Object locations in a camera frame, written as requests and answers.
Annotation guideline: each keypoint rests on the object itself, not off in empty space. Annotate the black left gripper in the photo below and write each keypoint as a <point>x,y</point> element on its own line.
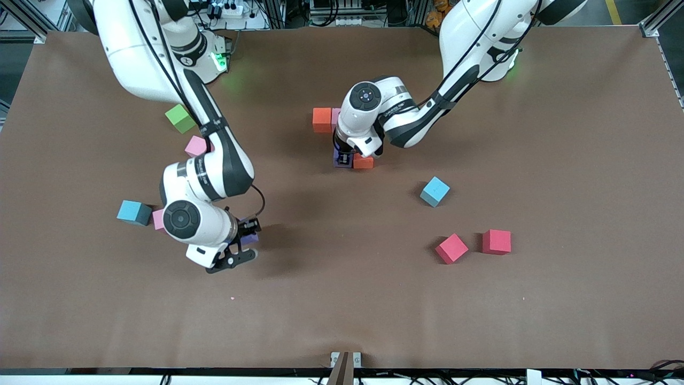
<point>343,155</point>

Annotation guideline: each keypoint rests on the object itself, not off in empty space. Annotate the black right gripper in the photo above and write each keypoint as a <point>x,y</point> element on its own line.
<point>245,229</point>

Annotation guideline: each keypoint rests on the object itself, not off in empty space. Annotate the purple foam cube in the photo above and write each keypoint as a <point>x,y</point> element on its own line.
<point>250,239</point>
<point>337,159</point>

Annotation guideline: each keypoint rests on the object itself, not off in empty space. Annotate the orange foam cube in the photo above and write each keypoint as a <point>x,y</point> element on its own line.
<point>321,120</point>
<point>364,162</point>

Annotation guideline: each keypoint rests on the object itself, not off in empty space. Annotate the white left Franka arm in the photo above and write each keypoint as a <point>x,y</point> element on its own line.
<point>358,120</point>

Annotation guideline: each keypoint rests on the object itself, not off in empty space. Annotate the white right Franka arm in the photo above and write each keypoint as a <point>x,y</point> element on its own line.
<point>208,230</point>

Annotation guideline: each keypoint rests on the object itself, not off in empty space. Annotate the pink foam cube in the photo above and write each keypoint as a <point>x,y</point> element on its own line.
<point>195,145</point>
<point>335,118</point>
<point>158,220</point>

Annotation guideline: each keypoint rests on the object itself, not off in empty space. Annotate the cyan foam cube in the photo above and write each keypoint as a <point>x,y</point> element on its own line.
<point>434,191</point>
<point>132,212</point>

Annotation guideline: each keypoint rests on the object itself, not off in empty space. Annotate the green foam cube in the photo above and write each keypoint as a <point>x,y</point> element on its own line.
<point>179,118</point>

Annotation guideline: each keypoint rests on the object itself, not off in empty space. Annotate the red foam cube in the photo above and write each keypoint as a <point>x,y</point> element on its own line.
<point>496,242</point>
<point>451,249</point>

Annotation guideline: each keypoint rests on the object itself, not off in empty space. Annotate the white socket strip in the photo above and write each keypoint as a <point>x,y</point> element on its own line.
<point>350,21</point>

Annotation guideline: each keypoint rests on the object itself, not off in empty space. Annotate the orange bagged items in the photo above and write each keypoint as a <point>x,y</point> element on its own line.
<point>434,18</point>

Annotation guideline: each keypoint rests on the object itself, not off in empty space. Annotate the white power strip with plugs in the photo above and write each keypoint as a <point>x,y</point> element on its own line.
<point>233,9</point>

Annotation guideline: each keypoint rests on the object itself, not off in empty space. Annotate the silver metal bracket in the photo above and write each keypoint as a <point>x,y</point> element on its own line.
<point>357,359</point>

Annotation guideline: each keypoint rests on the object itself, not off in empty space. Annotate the brown tapered post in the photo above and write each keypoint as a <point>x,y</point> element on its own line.
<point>342,371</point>

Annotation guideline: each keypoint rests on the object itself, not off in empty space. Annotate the aluminium frame corner profile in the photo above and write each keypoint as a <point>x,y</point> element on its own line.
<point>647,29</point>
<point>37,37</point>

